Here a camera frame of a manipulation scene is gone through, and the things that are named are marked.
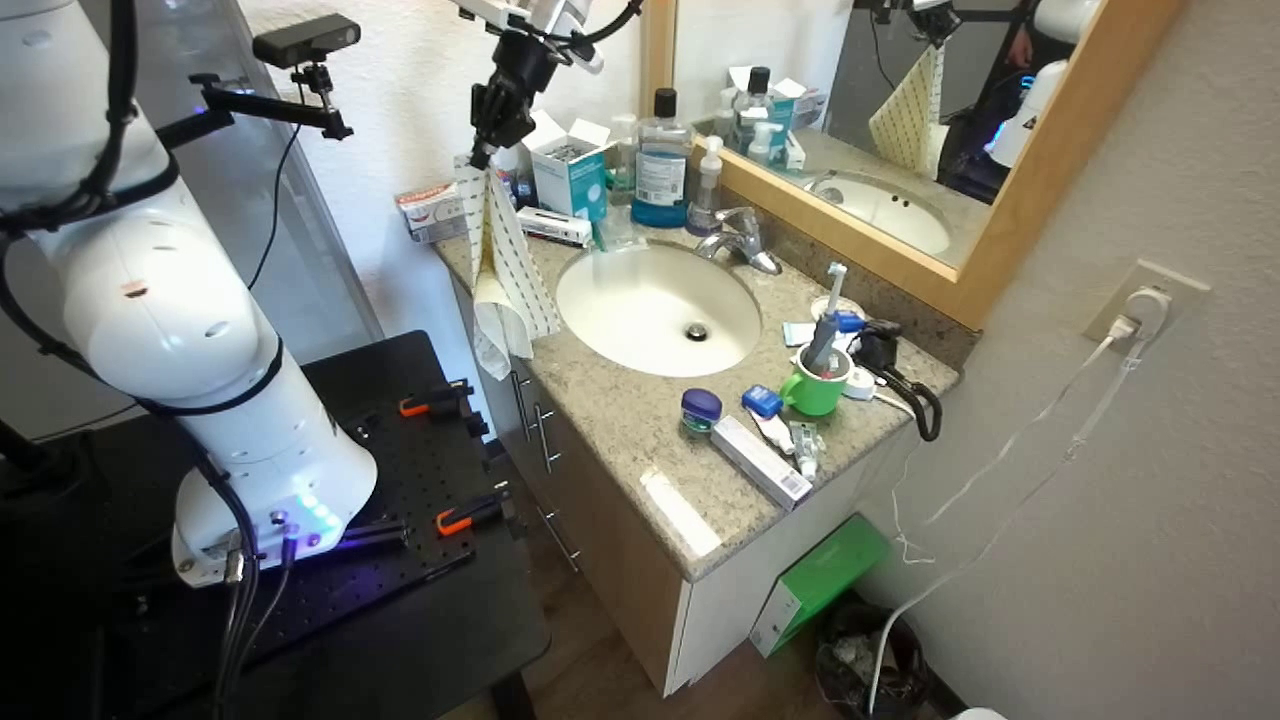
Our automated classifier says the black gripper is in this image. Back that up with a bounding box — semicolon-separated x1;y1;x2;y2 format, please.
468;34;558;168

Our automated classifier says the white striped towel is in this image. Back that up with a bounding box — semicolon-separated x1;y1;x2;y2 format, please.
456;168;562;381

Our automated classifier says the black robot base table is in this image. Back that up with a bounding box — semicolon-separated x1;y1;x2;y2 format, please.
0;334;550;720

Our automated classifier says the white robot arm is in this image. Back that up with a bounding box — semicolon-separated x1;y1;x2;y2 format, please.
0;0;377;588

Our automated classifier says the open white box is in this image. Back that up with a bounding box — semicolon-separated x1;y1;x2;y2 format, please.
524;122;613;224

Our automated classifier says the blue mouthwash bottle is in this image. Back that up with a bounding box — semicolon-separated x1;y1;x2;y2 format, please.
634;87;687;230

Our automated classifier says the small clear soap bottle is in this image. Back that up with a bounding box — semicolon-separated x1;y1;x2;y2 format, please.
687;136;723;237

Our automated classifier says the white sink basin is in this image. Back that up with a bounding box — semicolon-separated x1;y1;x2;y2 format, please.
558;244;764;381

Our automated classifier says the chrome faucet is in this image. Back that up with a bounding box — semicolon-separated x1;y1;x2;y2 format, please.
697;204;781;275

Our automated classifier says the orange clamp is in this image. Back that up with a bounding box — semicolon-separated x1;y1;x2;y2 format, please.
397;381;473;421
431;483;508;542

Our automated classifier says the vanity cabinet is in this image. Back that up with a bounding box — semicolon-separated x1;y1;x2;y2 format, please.
488;242;914;696

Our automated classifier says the blue capped deodorant stick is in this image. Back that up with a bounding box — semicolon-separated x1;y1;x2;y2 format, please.
680;387;723;437

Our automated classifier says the blue floss container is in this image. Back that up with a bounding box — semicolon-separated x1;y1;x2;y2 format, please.
741;385;786;421

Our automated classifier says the long white box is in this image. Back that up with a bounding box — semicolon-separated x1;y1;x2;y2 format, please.
711;415;813;508

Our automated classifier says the electric toothbrush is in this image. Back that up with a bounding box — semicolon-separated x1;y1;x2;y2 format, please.
800;260;849;377

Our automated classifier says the orange clamp lower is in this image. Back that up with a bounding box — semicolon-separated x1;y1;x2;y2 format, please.
431;483;508;542

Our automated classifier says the green cup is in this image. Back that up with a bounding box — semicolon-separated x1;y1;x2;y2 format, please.
786;351;851;421

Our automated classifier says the white toothpaste tube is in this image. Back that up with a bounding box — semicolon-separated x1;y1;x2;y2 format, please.
755;415;820;479

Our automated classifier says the wood framed mirror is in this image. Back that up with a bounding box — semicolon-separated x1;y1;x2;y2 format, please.
638;0;1186;334

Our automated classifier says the black razor charger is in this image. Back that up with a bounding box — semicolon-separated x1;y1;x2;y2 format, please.
851;324;943;441

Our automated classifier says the green white box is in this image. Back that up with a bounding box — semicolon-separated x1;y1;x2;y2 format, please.
752;516;889;657

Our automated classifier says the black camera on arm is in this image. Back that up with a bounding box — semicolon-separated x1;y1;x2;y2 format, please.
251;14;359;68

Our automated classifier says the white power cable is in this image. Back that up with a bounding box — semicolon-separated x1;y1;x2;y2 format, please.
861;284;1173;720

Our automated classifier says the white wall outlet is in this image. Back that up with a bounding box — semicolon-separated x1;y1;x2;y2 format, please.
1084;260;1208;349

